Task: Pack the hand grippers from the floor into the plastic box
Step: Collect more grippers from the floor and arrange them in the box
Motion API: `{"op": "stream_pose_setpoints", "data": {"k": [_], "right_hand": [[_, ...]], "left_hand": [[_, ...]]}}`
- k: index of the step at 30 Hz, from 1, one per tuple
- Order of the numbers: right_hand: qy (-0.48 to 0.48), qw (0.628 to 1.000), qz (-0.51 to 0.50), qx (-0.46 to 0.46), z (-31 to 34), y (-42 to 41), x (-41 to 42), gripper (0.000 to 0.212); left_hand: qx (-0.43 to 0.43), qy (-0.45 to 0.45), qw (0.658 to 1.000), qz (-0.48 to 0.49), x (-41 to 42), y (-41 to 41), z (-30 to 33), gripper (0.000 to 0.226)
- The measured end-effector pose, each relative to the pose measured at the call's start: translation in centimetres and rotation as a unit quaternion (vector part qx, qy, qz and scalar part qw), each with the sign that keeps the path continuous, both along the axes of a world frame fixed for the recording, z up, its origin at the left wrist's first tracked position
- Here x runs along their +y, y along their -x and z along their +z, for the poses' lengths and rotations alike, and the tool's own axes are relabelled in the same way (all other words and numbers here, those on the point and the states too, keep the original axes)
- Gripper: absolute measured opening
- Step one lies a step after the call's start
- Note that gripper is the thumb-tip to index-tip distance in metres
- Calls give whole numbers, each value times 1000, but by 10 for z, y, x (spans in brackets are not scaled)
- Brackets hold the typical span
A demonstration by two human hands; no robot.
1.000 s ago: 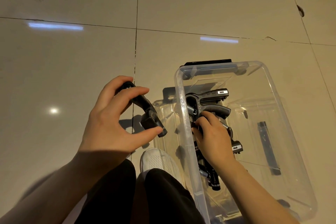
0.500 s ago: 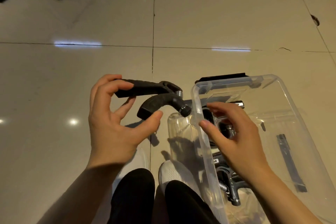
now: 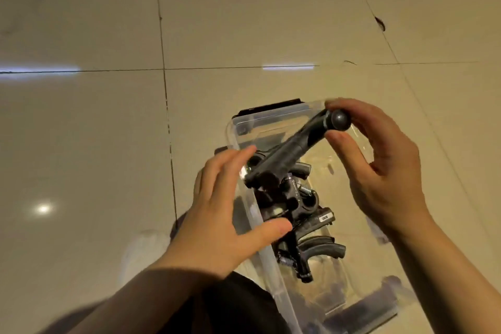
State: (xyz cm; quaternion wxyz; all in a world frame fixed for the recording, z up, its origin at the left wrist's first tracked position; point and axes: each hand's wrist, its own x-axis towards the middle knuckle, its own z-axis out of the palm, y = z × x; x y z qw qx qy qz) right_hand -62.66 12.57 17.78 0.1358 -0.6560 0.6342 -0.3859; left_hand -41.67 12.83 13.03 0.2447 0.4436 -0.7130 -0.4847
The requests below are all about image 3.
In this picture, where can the person's right hand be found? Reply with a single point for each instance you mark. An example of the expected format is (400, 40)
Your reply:
(395, 189)

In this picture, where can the black trousers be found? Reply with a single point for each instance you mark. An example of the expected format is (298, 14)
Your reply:
(242, 306)

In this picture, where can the person's left hand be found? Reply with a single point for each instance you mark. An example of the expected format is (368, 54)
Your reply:
(211, 236)

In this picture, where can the clear plastic storage box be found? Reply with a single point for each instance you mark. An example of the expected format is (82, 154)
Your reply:
(274, 118)

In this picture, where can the white left shoe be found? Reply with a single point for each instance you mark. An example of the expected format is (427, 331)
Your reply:
(145, 251)

